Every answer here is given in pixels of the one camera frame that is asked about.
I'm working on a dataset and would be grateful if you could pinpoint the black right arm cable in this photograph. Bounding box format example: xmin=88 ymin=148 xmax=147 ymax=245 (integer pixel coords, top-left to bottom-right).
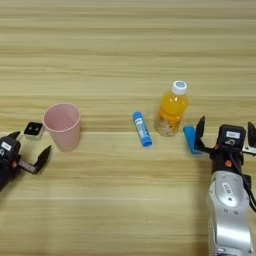
xmin=229 ymin=151 xmax=256 ymax=214

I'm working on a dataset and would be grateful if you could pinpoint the blue glue stick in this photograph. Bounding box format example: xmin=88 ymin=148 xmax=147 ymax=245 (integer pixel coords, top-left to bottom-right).
xmin=132 ymin=111 xmax=154 ymax=148

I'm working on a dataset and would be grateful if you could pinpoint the small black white cube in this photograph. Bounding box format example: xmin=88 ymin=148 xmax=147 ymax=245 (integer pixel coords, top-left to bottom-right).
xmin=23 ymin=121 xmax=45 ymax=141

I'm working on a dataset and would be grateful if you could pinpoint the orange juice bottle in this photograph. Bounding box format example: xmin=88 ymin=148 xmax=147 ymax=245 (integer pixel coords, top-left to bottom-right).
xmin=153 ymin=80 xmax=190 ymax=138

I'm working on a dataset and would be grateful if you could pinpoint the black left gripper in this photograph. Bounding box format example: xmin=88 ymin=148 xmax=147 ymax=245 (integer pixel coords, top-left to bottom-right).
xmin=0 ymin=130 xmax=53 ymax=193

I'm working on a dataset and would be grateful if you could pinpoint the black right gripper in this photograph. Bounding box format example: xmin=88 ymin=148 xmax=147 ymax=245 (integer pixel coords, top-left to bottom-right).
xmin=194 ymin=115 xmax=256 ymax=174

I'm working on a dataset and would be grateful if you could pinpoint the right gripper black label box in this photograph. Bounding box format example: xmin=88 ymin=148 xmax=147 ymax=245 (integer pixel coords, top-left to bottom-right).
xmin=218 ymin=123 xmax=247 ymax=149

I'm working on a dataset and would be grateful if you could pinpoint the pink plastic cup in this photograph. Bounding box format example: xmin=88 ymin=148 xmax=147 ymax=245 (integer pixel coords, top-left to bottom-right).
xmin=42 ymin=102 xmax=82 ymax=153

